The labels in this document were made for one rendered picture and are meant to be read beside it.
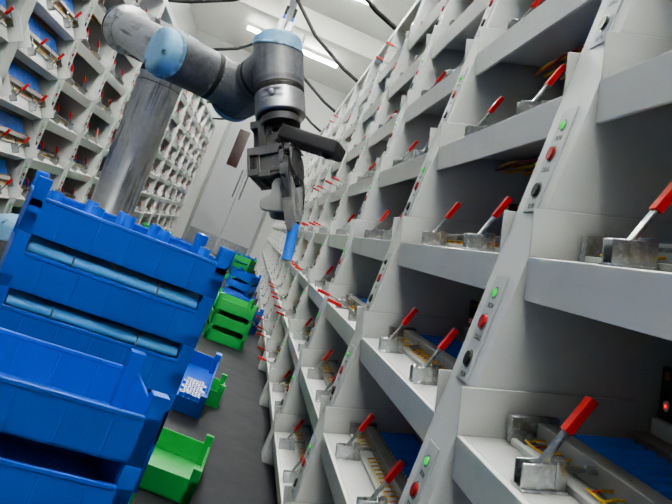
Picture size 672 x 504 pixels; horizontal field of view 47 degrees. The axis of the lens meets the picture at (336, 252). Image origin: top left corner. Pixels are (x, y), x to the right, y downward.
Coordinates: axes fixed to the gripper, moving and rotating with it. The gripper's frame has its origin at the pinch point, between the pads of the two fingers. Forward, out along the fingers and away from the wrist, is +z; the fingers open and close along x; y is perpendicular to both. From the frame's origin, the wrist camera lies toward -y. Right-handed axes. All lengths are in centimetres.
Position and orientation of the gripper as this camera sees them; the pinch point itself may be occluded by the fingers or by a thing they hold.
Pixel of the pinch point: (295, 224)
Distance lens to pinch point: 131.0
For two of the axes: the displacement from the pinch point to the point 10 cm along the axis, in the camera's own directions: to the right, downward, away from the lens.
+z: 0.5, 9.5, -3.1
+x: -2.6, -2.8, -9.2
